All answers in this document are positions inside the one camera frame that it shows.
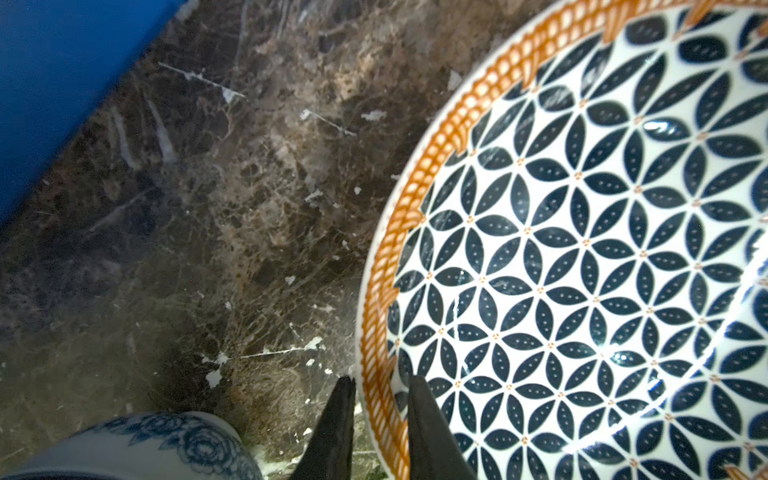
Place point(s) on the orange rimmed geometric plate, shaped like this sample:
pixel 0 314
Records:
pixel 575 256

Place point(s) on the blue plastic bin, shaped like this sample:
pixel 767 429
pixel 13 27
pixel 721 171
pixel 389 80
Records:
pixel 59 59

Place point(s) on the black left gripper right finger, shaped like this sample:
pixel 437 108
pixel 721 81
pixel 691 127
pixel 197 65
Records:
pixel 434 452

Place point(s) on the blue floral ceramic bowl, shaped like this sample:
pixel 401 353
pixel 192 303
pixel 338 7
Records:
pixel 158 445

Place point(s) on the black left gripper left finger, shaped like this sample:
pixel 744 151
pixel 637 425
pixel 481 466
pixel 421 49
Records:
pixel 329 451

